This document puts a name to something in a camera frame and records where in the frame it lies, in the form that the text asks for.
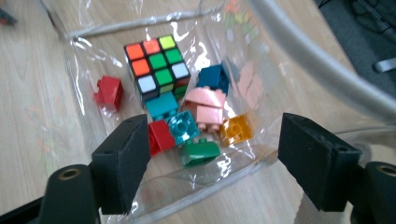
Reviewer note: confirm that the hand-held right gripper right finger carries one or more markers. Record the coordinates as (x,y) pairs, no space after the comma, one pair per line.
(320,161)

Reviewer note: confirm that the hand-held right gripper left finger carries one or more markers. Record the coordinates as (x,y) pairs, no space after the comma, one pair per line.
(121,165)

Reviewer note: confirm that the red toy brick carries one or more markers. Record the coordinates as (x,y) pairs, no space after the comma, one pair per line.
(160,137)
(109,92)

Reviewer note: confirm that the teal toy brick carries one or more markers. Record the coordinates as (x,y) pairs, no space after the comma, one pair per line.
(162,105)
(183,126)

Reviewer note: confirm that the green toy brick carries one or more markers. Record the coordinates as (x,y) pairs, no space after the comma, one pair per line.
(199,152)

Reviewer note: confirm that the orange toy brick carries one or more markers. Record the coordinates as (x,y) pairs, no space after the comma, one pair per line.
(236,130)

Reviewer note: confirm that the clear plastic bag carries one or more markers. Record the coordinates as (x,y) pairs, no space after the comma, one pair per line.
(311,62)

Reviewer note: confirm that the pink toy brick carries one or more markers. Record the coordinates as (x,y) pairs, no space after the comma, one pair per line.
(207,97)
(210,116)

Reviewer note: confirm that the colourful puzzle cube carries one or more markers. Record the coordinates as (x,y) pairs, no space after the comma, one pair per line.
(157,62)

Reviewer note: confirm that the dark blue toy brick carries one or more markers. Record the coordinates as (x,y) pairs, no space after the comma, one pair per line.
(211,77)

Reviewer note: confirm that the white metal stand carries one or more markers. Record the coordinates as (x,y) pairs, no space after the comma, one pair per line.
(386,65)

